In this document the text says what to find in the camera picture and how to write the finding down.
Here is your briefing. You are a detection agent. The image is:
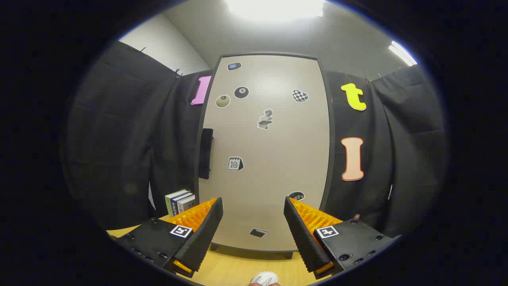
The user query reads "black backdrop cloth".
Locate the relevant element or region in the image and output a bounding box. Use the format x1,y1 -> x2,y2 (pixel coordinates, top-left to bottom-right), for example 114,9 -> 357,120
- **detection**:
60,40 -> 449,239

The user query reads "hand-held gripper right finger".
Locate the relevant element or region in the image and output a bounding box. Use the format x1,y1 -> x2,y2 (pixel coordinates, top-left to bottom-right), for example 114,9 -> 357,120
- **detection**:
284,197 -> 401,280

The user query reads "green spine book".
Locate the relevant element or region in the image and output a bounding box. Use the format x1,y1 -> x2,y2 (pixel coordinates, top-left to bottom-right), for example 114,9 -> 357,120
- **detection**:
165,189 -> 187,217

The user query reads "ceiling light panel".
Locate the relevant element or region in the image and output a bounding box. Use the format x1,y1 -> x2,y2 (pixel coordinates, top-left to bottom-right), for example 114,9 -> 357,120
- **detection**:
226,0 -> 326,20

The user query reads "dark grey shoe cabinet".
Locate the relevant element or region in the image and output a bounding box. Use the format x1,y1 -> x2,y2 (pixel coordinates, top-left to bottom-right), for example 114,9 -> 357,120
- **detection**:
194,52 -> 336,259

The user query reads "black door handle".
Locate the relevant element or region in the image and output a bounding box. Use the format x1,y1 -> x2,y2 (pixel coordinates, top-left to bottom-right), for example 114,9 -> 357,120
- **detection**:
198,128 -> 214,180

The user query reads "ceiling light strip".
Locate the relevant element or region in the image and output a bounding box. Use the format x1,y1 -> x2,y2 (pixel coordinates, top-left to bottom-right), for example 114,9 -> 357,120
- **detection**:
388,40 -> 418,66

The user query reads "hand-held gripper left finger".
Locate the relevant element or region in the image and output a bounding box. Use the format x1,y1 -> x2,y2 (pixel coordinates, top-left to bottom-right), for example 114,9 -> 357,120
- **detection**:
113,197 -> 223,278

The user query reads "white canvas shoe red logo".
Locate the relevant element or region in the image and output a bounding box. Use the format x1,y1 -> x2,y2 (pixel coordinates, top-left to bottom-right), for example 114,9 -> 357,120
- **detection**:
249,271 -> 279,286

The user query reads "dark blue spine book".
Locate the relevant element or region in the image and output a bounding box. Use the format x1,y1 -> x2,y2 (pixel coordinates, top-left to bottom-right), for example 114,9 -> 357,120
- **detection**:
171,192 -> 192,217

